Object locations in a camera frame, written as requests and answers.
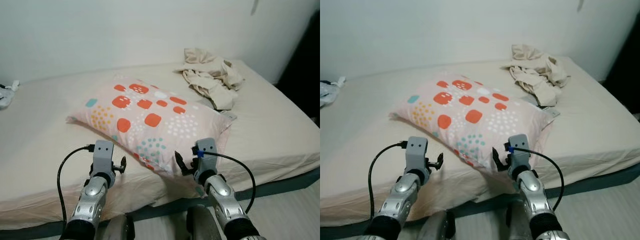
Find pink pillow with orange spots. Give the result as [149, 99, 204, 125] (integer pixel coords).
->
[389, 74, 561, 173]
[66, 75, 238, 177]

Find right robot leg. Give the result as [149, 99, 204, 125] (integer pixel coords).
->
[186, 205, 223, 240]
[505, 200, 533, 240]

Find robot leg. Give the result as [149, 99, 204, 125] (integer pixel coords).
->
[417, 210, 457, 240]
[186, 205, 223, 240]
[102, 214, 136, 240]
[505, 200, 533, 240]

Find left robot leg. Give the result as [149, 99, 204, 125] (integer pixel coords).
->
[102, 214, 136, 240]
[417, 210, 457, 240]

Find crumpled beige clothes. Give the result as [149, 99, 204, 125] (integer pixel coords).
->
[175, 47, 246, 111]
[502, 44, 572, 107]

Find bed with beige sheet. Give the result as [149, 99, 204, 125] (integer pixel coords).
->
[0, 59, 321, 231]
[320, 56, 640, 226]

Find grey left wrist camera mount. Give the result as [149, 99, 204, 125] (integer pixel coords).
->
[92, 140, 116, 176]
[405, 136, 429, 173]

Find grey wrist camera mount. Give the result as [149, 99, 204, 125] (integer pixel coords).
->
[194, 138, 218, 173]
[92, 140, 116, 176]
[405, 136, 429, 173]
[507, 134, 532, 171]

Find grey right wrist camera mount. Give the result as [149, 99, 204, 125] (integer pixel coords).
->
[194, 138, 218, 173]
[507, 134, 532, 171]

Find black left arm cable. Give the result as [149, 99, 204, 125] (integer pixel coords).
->
[368, 141, 408, 221]
[56, 144, 96, 226]

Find dark teal bed frame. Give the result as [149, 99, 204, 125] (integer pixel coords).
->
[320, 162, 640, 240]
[0, 167, 321, 240]

